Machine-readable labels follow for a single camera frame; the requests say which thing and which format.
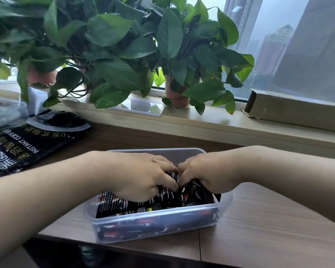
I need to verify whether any large black coffee bag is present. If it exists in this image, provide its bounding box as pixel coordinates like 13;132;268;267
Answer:
0;110;92;181

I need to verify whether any wooden windowsill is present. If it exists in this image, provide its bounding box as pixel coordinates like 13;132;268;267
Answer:
0;84;335;161

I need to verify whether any empty clear plastic box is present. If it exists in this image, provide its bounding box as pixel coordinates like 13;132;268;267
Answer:
0;95;29;132

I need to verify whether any person's right forearm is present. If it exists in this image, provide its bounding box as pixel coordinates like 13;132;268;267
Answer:
240;145;335;230

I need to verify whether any white plastic pot stand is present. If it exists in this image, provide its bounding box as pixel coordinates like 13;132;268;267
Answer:
20;86;50;117

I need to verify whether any clear plastic lid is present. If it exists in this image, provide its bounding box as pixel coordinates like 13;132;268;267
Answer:
111;96;165;117

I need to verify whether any brown cardboard box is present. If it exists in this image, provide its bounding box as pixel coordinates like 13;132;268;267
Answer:
241;88;335;134

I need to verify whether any small green pothos plant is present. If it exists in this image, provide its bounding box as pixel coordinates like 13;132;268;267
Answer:
152;0;255;116

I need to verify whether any person's left forearm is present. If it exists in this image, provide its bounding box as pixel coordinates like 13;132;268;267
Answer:
0;151;115;268

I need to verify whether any person's left hand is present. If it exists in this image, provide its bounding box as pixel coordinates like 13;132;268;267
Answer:
111;152;180;203

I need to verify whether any person's right hand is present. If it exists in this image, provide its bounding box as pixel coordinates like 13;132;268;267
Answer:
176;149;243;195

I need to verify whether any pile of black coffee sachets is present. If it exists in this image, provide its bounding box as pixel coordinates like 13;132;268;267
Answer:
95;170;222;241

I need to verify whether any terracotta plant pot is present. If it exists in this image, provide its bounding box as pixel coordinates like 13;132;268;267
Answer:
164;75;191;109
26;66;58;87

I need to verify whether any clear plastic storage container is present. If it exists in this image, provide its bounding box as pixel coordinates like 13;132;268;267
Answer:
83;148;235;245

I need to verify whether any large green pothos plant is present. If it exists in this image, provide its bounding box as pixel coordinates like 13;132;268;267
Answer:
0;0;158;110

